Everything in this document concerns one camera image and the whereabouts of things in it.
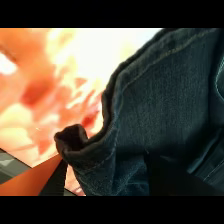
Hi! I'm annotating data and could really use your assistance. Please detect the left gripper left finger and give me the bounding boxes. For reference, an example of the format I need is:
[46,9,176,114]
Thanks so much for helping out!
[38,159,70,197]

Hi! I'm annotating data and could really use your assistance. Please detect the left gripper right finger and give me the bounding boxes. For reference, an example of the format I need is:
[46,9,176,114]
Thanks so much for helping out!
[144,151,218,197]

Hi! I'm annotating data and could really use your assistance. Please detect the blue jeans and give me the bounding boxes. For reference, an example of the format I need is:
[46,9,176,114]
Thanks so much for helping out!
[53,28,224,197]

